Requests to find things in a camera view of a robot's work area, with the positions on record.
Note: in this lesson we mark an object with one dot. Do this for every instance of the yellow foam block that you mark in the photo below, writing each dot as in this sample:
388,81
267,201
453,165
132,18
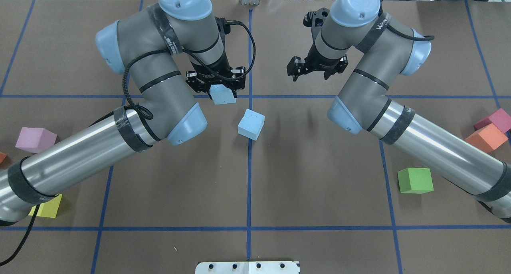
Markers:
50,208

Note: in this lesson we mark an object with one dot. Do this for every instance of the orange block right side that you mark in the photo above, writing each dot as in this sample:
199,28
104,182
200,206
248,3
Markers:
487,139

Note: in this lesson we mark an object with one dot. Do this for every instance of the orange block left side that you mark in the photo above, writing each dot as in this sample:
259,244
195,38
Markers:
2,157

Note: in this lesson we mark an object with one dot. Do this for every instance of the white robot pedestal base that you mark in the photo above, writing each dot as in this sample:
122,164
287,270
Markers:
248,267

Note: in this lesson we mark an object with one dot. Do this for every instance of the light blue block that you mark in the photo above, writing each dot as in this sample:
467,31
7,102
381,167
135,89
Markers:
221,94
251,124

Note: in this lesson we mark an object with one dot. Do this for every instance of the magenta block near orange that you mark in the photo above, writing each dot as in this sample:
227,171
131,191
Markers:
500,118

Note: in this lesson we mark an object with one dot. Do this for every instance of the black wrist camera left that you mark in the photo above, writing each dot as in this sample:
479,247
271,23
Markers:
224,27

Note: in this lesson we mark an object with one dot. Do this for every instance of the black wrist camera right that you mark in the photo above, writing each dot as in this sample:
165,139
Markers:
315,19

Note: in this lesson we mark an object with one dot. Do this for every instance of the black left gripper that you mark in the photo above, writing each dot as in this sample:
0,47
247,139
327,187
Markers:
217,70

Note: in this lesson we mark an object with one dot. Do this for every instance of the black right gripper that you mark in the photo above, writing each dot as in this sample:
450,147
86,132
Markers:
318,61

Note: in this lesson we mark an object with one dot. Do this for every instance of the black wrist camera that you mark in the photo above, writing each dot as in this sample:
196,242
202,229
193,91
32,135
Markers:
224,27
315,19

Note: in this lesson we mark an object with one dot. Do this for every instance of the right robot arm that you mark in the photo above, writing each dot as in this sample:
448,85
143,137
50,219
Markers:
449,74

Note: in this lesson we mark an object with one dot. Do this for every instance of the pink lilac foam block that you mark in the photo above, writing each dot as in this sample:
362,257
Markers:
35,140

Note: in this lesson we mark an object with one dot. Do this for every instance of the green foam block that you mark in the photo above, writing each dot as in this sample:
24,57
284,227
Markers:
415,181

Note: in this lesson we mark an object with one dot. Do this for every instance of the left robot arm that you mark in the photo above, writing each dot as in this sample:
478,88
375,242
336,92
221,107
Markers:
163,53

